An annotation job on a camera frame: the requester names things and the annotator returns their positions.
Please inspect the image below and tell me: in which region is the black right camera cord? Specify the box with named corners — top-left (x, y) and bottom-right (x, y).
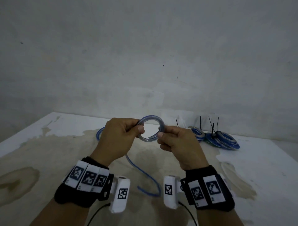
top-left (178, 202), bottom-right (199, 226)

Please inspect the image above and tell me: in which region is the black left wristband with markers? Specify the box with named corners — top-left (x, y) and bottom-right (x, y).
top-left (54, 157), bottom-right (115, 208)

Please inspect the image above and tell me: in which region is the black left camera cord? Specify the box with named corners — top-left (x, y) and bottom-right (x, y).
top-left (86, 202), bottom-right (111, 226)

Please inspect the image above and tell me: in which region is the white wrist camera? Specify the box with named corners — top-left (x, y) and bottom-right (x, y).
top-left (163, 175), bottom-right (182, 210)
top-left (108, 175), bottom-right (131, 214)

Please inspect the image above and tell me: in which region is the person's right hand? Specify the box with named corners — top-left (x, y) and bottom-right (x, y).
top-left (157, 125), bottom-right (210, 171)

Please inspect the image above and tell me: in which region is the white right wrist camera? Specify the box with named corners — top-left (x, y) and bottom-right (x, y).
top-left (163, 175), bottom-right (182, 210)

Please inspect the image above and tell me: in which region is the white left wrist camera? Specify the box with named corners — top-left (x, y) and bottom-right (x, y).
top-left (108, 175), bottom-right (131, 214)

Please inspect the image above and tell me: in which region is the person's left hand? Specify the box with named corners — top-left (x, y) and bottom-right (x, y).
top-left (89, 117), bottom-right (146, 168)

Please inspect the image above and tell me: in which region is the black wristband with markers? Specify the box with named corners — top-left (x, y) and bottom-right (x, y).
top-left (54, 157), bottom-right (115, 208)
top-left (180, 165), bottom-right (235, 212)

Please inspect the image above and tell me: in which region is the black camera cord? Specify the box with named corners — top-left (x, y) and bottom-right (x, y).
top-left (178, 202), bottom-right (199, 226)
top-left (86, 202), bottom-right (111, 226)

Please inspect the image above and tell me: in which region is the black right wristband with markers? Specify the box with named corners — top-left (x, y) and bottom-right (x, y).
top-left (180, 165), bottom-right (235, 212)

